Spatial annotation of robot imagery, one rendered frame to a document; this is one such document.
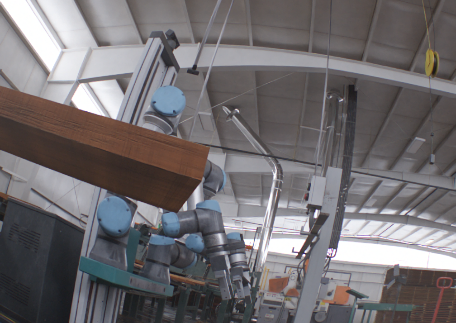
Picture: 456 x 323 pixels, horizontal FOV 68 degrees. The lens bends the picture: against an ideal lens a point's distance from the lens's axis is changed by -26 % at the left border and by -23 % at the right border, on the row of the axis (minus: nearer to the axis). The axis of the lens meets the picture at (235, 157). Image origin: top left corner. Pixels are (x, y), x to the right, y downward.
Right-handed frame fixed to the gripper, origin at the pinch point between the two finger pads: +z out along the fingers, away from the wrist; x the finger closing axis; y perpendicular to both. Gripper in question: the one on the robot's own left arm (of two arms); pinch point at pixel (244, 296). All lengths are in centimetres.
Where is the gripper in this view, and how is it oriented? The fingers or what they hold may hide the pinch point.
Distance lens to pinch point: 177.0
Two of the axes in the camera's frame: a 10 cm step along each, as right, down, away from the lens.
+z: 1.5, 8.3, -5.4
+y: 9.6, -2.6, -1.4
